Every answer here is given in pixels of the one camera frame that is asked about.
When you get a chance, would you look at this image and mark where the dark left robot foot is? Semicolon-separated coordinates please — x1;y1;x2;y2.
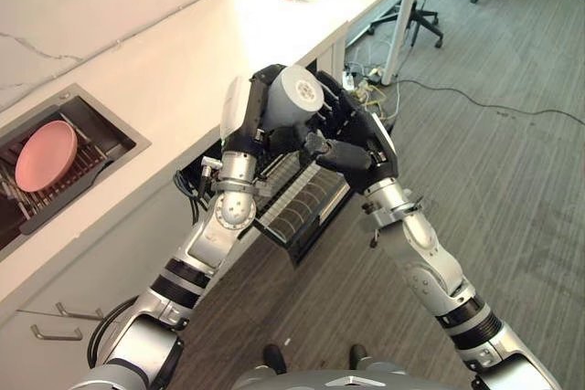
262;343;289;375

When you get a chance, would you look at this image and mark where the steel kitchen sink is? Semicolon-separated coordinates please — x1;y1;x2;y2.
0;82;153;264

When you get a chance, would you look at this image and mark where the grey cylindrical cup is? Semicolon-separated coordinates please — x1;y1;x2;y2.
266;64;325;129

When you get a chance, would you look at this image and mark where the grey wall cable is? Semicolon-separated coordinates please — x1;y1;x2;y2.
0;0;230;92

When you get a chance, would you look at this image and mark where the steel cabinet handle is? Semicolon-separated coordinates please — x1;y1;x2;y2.
30;323;85;343
54;301;107;322

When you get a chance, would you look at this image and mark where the black floor cable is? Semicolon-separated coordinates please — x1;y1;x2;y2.
395;79;585;127

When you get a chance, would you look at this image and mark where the dark robot foot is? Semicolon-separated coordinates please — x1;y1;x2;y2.
348;343;369;371
262;343;289;375

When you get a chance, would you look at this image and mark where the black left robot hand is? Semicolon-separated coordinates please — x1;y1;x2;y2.
219;63;331;157

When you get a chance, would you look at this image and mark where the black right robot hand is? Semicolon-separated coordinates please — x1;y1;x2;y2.
303;69;400;195

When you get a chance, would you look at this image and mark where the black dishwasher drawer rack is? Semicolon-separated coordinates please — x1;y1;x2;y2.
252;152;358;269

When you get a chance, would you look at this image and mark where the pink round plate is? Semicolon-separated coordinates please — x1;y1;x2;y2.
15;120;79;194

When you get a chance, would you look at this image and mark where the dark right robot foot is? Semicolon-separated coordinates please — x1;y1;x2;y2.
348;343;369;371

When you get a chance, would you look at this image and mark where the white desk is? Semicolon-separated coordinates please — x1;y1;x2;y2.
228;0;421;87

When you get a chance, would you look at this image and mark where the grey robot torso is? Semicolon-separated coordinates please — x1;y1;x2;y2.
230;364;461;390

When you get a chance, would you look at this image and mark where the black sink drain rack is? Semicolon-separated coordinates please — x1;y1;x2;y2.
0;104;138;237

